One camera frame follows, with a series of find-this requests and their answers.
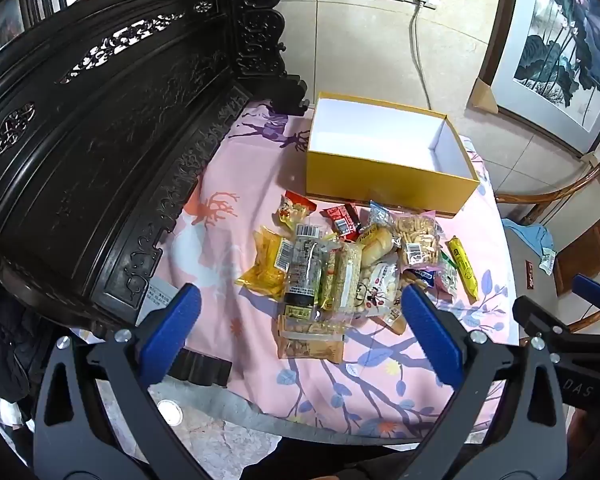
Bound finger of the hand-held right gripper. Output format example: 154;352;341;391
512;296;600;361
574;274;600;313

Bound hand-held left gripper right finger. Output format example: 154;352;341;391
400;284;568;480

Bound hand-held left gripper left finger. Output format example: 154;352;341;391
32;282;203;480

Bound green white candy packet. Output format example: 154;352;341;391
437;250;460;301

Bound white bean packet with cartoon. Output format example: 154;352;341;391
352;255;406;316

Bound clear cracker stick packet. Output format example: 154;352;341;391
392;210;443;268

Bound yellow cracker bar packet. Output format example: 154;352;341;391
317;242;363;318

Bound bread roll packet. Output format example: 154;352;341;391
355;224;401;271

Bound brown nut packet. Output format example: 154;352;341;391
276;310;348;365

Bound clear packet with black label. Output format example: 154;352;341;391
279;224;328;321

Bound dark red snack packet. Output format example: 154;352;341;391
321;202;363;242

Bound yellow cardboard box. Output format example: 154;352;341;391
305;91;481;218

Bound orange snack packet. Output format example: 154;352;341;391
370;305;408;336

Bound black block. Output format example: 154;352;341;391
175;350;233;388

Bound light blue cloth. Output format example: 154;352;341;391
504;220;556;261

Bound yellow stick packet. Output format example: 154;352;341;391
447;235;481;305

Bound round white disc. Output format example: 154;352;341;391
157;400;183;425

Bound yellow snack packet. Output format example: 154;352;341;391
235;226;293;301

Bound pink printed cloth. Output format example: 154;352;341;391
145;100;523;441

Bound black jacket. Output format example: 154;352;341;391
0;280;46;406

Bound red-top mixed nut packet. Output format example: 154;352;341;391
279;191;318;228

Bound carved dark wooden bench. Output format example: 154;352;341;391
0;0;311;341

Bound cardboard corner protector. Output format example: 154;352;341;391
469;79;501;113

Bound framed lotus painting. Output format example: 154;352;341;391
477;0;600;158

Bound grey plug with cable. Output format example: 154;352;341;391
410;0;433;108

